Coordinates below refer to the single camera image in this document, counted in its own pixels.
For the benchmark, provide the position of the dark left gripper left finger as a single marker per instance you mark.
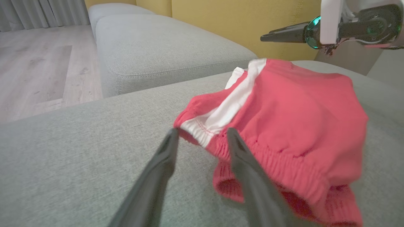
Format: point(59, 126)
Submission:
point(151, 186)

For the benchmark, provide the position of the grey sofa seat module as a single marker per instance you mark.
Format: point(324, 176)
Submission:
point(164, 47)
point(113, 9)

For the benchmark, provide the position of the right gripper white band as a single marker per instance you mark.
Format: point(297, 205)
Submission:
point(331, 22)

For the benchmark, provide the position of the yellow sofa back cushion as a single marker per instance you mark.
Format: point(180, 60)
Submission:
point(154, 6)
point(236, 22)

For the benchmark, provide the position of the large grey sofa seat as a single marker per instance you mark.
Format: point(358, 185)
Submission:
point(79, 157)

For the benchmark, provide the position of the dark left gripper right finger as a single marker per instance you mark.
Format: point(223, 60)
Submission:
point(255, 189)

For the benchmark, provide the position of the grey pleated curtain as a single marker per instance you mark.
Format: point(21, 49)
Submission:
point(47, 12)

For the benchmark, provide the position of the red shorts white trim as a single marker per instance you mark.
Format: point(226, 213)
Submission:
point(300, 110)

